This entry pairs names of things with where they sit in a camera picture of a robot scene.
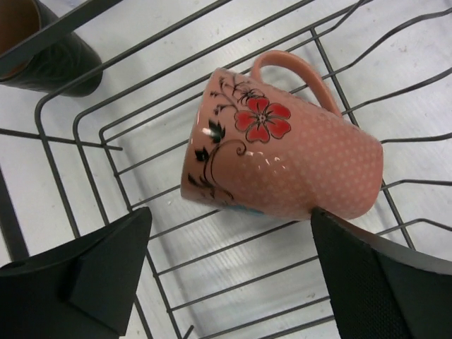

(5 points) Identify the black wire dish rack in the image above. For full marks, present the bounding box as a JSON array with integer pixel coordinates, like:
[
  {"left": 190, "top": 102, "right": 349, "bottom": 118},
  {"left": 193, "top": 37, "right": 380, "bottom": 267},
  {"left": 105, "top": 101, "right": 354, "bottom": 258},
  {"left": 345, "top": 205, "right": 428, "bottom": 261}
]
[{"left": 1, "top": 1, "right": 451, "bottom": 338}]

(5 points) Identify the pink mug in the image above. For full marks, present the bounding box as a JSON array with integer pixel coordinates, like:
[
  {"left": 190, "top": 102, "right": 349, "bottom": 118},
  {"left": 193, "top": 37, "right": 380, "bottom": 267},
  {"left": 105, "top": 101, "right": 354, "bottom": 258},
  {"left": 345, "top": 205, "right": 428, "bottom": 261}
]
[{"left": 180, "top": 50, "right": 383, "bottom": 220}]

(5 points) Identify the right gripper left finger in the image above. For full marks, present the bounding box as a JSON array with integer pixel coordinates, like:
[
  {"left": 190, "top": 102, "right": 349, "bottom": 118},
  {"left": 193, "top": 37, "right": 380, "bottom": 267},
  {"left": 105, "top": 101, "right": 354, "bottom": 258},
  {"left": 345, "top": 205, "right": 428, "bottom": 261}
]
[{"left": 1, "top": 208, "right": 152, "bottom": 338}]

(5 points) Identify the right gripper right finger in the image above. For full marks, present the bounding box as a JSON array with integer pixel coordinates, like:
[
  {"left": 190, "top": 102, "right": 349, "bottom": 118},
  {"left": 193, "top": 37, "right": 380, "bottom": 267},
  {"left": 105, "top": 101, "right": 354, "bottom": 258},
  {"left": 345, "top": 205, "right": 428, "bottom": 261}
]
[{"left": 310, "top": 208, "right": 451, "bottom": 338}]

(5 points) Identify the black mug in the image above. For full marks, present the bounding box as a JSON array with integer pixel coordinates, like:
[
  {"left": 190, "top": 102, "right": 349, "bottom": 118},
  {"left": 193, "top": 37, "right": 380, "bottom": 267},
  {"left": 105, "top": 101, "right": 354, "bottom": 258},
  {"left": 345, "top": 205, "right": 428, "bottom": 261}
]
[{"left": 1, "top": 1, "right": 102, "bottom": 93}]

